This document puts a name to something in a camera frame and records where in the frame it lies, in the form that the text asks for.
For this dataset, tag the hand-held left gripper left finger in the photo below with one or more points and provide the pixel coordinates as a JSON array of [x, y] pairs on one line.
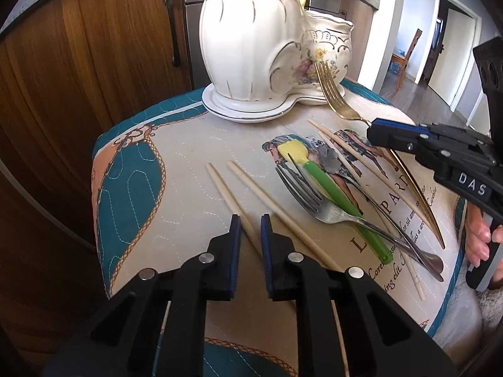
[[236, 243]]

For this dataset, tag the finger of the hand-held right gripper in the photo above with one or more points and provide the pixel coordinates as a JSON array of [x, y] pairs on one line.
[[393, 139], [397, 125]]

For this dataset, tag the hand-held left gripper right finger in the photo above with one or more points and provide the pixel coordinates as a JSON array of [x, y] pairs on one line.
[[266, 243]]

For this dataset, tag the gold fork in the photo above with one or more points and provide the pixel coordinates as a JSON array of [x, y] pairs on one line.
[[334, 94]]

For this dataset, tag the small white floral ceramic jar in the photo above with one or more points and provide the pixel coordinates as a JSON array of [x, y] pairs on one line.
[[334, 43]]

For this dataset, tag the large white ceramic jar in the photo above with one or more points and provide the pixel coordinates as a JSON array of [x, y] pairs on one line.
[[243, 39]]

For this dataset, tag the person's right hand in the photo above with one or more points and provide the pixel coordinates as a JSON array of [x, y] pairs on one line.
[[478, 239]]

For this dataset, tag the wooden chair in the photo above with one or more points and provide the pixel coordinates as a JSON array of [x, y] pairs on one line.
[[408, 59]]

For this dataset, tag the silver fork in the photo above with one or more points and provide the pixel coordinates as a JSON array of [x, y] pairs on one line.
[[330, 214]]

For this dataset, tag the printed quilted mat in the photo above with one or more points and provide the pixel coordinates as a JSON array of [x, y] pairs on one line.
[[165, 212]]

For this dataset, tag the white ceramic tray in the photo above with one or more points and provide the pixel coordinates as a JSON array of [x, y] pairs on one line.
[[243, 113]]

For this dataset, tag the wooden cabinet door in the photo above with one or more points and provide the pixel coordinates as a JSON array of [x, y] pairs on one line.
[[98, 86]]

